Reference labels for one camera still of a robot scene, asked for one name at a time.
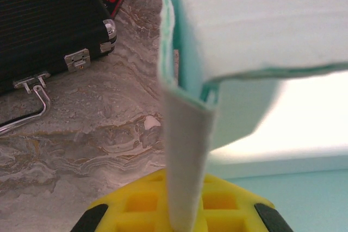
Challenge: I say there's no black ribbed carry case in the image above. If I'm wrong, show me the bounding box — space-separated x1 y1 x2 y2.
0 0 117 136

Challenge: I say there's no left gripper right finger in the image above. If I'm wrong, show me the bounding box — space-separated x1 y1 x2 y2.
194 173 294 232

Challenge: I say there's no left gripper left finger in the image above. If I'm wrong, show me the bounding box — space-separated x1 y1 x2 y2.
70 168 175 232

